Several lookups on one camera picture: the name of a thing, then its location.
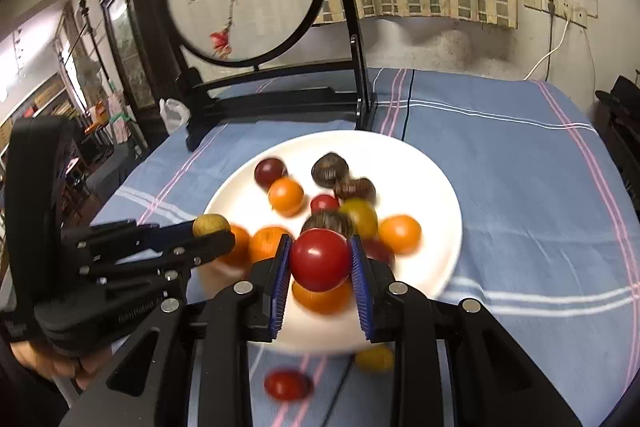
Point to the white plate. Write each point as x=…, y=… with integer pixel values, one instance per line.
x=430, y=207

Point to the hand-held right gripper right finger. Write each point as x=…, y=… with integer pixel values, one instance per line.
x=361, y=294

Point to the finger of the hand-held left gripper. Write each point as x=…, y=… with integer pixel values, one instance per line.
x=200, y=252
x=150, y=237

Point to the orange-yellow cherry tomato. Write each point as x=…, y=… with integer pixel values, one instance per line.
x=375, y=357

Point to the blue striped tablecloth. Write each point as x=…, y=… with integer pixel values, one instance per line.
x=525, y=187

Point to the person's left hand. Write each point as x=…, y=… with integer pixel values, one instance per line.
x=55, y=364

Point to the dark wooden cabinet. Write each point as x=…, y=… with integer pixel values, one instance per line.
x=130, y=47

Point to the orange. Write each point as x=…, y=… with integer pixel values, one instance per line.
x=286, y=197
x=322, y=301
x=239, y=249
x=400, y=234
x=267, y=244

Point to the person's left forearm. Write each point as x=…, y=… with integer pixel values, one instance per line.
x=25, y=399

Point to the dark passion fruit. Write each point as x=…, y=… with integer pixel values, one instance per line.
x=325, y=222
x=330, y=169
x=356, y=189

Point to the dark red plum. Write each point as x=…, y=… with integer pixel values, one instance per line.
x=270, y=172

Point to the black hat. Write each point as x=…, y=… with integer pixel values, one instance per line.
x=620, y=99

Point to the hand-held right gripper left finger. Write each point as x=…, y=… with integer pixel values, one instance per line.
x=280, y=289

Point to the dark red cherry tomato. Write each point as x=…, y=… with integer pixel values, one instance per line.
x=380, y=253

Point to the white plastic bag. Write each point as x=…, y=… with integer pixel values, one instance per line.
x=172, y=114

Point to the yellow cherry tomato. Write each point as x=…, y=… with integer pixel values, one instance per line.
x=211, y=225
x=360, y=217

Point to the round embroidered table screen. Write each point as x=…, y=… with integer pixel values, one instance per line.
x=240, y=7

